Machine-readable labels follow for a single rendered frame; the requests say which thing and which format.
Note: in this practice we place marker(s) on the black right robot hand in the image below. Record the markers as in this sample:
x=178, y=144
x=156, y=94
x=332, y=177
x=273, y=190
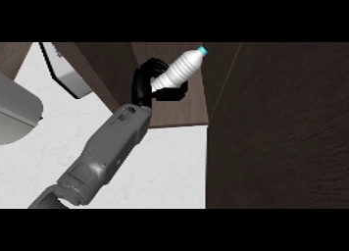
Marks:
x=141, y=85

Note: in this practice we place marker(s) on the white plastic water bottle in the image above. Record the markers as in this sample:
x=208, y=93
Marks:
x=182, y=67

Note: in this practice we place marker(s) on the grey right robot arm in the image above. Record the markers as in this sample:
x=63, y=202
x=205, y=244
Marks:
x=114, y=140

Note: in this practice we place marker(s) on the brown wooden cabinet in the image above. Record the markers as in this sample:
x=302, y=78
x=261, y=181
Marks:
x=181, y=109

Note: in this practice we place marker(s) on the white black-edged flat appliance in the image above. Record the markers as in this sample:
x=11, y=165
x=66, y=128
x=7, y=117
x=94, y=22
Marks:
x=70, y=76

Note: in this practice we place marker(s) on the pale grey rounded appliance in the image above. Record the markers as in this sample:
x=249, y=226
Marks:
x=11, y=111

